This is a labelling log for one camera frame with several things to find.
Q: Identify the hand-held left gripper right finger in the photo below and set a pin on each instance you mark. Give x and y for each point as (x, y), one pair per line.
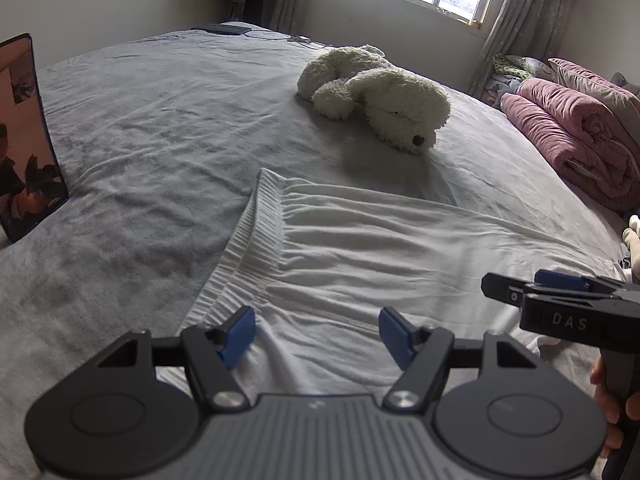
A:
(397, 341)

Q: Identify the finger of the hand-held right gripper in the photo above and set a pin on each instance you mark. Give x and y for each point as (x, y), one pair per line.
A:
(560, 279)
(502, 287)

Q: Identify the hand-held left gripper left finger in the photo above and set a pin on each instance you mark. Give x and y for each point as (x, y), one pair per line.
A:
(237, 339)

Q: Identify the white pants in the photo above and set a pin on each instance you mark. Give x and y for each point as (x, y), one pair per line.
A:
(375, 250)

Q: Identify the person's right hand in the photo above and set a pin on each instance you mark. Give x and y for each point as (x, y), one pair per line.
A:
(612, 410)

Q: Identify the folded pink quilt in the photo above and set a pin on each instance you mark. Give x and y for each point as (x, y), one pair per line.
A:
(575, 135)

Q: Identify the pink and grey pillow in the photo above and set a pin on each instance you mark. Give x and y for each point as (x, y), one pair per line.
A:
(595, 82)

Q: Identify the floral patterned cloth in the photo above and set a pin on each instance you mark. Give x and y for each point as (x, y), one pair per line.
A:
(515, 67)

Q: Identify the white plush dog toy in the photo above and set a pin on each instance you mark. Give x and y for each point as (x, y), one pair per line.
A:
(395, 95)

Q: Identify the bed with grey sheet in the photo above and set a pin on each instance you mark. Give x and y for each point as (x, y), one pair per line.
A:
(150, 135)

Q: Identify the dark flat tablet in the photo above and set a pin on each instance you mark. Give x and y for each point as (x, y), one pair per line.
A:
(220, 29)

